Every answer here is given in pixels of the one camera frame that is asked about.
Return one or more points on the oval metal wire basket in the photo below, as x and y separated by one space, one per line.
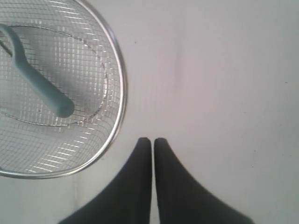
70 44

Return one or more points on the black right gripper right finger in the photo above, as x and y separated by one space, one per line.
181 199

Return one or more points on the green handled peeler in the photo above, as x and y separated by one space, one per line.
54 99

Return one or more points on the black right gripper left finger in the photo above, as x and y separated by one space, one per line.
127 198

